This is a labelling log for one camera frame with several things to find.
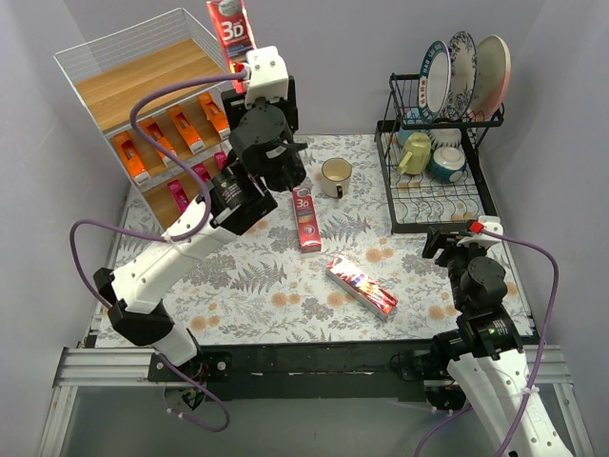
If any orange toothpaste box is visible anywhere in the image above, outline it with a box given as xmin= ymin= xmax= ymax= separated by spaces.
xmin=112 ymin=131 xmax=150 ymax=186
xmin=138 ymin=117 xmax=176 ymax=156
xmin=167 ymin=105 xmax=206 ymax=154
xmin=197 ymin=91 xmax=230 ymax=140

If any pink toothpaste box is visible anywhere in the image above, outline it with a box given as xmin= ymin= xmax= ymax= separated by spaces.
xmin=214 ymin=151 xmax=227 ymax=170
xmin=191 ymin=163 xmax=211 ymax=183
xmin=167 ymin=179 xmax=190 ymax=213

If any orange toothpaste box top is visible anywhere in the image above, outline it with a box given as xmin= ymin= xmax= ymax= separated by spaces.
xmin=167 ymin=105 xmax=206 ymax=154

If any red 3D toothpaste box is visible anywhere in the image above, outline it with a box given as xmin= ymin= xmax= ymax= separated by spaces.
xmin=206 ymin=0 xmax=256 ymax=73
xmin=292 ymin=188 xmax=323 ymax=254
xmin=325 ymin=255 xmax=398 ymax=322

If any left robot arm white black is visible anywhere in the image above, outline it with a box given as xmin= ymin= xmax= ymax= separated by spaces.
xmin=93 ymin=77 xmax=307 ymax=381

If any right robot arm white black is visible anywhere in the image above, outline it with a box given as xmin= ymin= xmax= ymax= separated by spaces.
xmin=422 ymin=216 xmax=571 ymax=456

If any teal white bowl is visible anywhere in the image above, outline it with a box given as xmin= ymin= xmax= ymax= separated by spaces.
xmin=427 ymin=147 xmax=466 ymax=183

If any yellow green mug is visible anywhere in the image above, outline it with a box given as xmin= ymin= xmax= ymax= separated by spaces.
xmin=398 ymin=132 xmax=431 ymax=175

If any white blue patterned bowl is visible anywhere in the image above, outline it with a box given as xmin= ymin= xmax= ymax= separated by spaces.
xmin=426 ymin=128 xmax=462 ymax=149

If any floral table mat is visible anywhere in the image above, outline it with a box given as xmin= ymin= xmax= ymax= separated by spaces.
xmin=94 ymin=133 xmax=534 ymax=348

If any light blue cup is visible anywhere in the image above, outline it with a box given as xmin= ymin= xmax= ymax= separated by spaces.
xmin=397 ymin=108 xmax=422 ymax=147

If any white plate blue rim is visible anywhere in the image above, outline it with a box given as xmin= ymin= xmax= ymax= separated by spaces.
xmin=418 ymin=40 xmax=451 ymax=123

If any blue floral plate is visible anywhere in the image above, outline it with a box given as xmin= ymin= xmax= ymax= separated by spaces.
xmin=446 ymin=30 xmax=477 ymax=121

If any cream pink plate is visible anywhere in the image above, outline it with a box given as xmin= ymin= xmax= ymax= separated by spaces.
xmin=468 ymin=34 xmax=511 ymax=122

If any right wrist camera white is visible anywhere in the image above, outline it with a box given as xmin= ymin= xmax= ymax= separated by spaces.
xmin=457 ymin=215 xmax=503 ymax=248

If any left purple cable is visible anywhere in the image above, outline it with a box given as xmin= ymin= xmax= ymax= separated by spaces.
xmin=69 ymin=66 xmax=251 ymax=432

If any purple cable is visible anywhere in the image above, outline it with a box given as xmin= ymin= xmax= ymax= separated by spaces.
xmin=413 ymin=221 xmax=560 ymax=457
xmin=69 ymin=66 xmax=251 ymax=432

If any black wire dish rack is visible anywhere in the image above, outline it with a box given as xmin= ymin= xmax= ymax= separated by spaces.
xmin=375 ymin=73 xmax=504 ymax=234

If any cream mug black handle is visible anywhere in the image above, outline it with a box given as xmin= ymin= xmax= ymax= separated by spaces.
xmin=321 ymin=157 xmax=353 ymax=199

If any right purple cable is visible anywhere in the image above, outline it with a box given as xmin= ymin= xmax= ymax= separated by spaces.
xmin=413 ymin=221 xmax=560 ymax=457

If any white wire wooden shelf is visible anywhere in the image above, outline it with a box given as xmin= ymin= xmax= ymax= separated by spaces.
xmin=54 ymin=8 xmax=232 ymax=229

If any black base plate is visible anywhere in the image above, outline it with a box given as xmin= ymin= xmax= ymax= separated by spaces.
xmin=147 ymin=340 xmax=465 ymax=410

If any aluminium frame rail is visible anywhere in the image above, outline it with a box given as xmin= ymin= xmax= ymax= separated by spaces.
xmin=37 ymin=346 xmax=596 ymax=457

